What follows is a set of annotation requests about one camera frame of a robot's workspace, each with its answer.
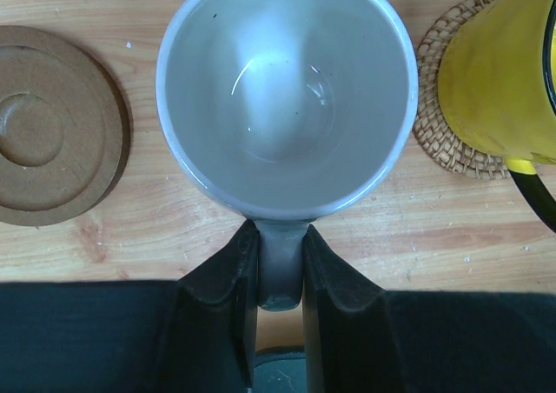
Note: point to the white mug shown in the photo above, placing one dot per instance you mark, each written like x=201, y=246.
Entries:
x=286, y=111

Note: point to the far left wooden coaster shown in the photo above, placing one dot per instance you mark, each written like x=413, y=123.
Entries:
x=65, y=128

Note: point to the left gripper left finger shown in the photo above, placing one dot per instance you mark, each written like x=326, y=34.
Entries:
x=218, y=316

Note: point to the woven rattan coaster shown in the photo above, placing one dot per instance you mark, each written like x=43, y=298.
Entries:
x=430, y=128

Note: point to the yellow mug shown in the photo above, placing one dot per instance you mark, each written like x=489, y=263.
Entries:
x=496, y=89

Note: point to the black serving tray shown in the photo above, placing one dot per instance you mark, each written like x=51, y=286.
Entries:
x=280, y=369

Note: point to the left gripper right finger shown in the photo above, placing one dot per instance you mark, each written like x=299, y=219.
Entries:
x=343, y=321

